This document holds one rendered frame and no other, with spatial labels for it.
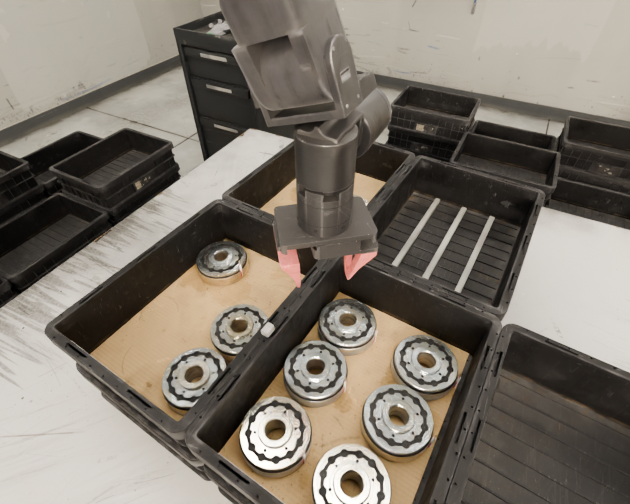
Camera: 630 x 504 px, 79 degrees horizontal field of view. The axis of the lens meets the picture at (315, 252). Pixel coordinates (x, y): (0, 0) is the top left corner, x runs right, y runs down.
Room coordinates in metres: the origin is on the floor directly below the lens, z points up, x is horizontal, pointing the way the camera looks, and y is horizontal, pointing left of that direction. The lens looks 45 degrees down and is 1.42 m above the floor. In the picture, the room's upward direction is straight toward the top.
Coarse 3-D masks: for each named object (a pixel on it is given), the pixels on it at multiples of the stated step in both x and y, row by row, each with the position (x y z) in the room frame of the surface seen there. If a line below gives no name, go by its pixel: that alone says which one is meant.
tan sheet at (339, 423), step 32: (384, 320) 0.42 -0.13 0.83; (384, 352) 0.35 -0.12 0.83; (352, 384) 0.29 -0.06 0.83; (384, 384) 0.29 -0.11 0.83; (320, 416) 0.24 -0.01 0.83; (352, 416) 0.24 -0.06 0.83; (224, 448) 0.19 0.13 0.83; (320, 448) 0.19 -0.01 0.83; (256, 480) 0.15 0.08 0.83; (288, 480) 0.15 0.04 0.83; (352, 480) 0.15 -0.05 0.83; (416, 480) 0.15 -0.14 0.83
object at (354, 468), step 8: (352, 464) 0.16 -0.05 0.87; (336, 472) 0.15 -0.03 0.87; (344, 472) 0.15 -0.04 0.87; (352, 472) 0.15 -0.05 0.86; (360, 472) 0.15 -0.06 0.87; (336, 480) 0.14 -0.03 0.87; (368, 480) 0.14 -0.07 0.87; (336, 488) 0.13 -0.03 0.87; (368, 488) 0.13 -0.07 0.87; (336, 496) 0.12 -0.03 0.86; (344, 496) 0.12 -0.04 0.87; (360, 496) 0.12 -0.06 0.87; (368, 496) 0.12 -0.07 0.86
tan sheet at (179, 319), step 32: (256, 256) 0.59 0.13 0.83; (192, 288) 0.49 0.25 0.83; (224, 288) 0.49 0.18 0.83; (256, 288) 0.49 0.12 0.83; (288, 288) 0.49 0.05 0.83; (160, 320) 0.42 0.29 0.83; (192, 320) 0.42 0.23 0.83; (96, 352) 0.35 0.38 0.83; (128, 352) 0.35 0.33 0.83; (160, 352) 0.35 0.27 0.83; (128, 384) 0.29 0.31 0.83; (160, 384) 0.29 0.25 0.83
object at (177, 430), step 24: (192, 216) 0.60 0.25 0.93; (168, 240) 0.53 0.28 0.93; (96, 288) 0.41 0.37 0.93; (72, 312) 0.36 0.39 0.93; (48, 336) 0.32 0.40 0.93; (264, 336) 0.32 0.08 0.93; (96, 360) 0.28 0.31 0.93; (240, 360) 0.28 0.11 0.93; (120, 384) 0.24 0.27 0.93; (216, 384) 0.24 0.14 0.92; (144, 408) 0.21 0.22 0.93; (192, 408) 0.21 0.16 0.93; (168, 432) 0.18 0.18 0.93
